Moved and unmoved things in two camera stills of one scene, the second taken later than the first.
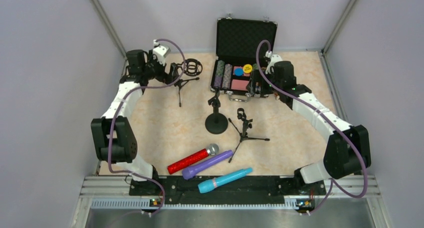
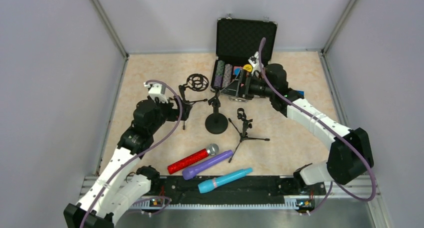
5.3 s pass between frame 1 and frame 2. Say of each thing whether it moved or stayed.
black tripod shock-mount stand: moved
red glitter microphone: stayed
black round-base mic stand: stayed
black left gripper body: moved
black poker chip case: stayed
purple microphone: stayed
